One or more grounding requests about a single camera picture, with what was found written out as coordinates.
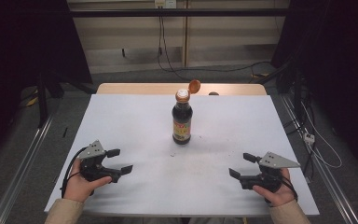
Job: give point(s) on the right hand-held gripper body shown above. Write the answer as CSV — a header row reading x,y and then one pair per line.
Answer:
x,y
275,160

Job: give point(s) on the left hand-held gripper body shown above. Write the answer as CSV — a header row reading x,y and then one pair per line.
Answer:
x,y
93,151

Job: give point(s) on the dark sauce bottle orange cap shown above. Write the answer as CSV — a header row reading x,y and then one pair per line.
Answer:
x,y
182,121

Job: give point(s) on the person's right hand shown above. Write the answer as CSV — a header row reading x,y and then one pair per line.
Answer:
x,y
278,194

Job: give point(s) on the person's left hand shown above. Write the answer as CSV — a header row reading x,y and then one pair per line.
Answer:
x,y
79,186

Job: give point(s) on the white table board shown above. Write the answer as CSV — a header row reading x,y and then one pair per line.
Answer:
x,y
143,130

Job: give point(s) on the white power strip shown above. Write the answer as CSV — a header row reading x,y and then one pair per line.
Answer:
x,y
309,138

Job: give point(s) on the black stand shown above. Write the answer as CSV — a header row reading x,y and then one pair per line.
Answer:
x,y
42,102

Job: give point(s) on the light wooden table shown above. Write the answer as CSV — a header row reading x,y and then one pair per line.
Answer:
x,y
143,89

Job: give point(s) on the small brown round knob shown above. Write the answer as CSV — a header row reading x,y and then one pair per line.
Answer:
x,y
213,93

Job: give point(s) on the black curtain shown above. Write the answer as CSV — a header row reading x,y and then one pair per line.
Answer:
x,y
338,46
18,46

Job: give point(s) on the black horizontal bar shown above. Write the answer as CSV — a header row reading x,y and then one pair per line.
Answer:
x,y
136,12

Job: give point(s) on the silver metal floor rail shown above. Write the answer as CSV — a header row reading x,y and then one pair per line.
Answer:
x,y
326,177
21,168

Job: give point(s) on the white wall socket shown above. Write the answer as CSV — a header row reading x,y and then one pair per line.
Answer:
x,y
165,3

